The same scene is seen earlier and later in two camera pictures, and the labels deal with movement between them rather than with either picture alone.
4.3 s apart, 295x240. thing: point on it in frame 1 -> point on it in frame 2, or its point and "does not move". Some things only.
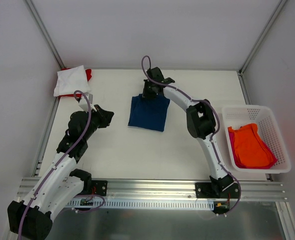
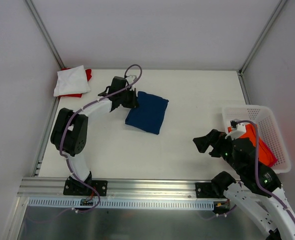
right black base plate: x=206 y=190 does not move
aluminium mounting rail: x=167 y=189 does not move
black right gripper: x=150 y=90 -> x=217 y=144
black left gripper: x=103 y=116 -> x=130 y=98
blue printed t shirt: x=149 y=113 does not move
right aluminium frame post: x=275 y=14 does not move
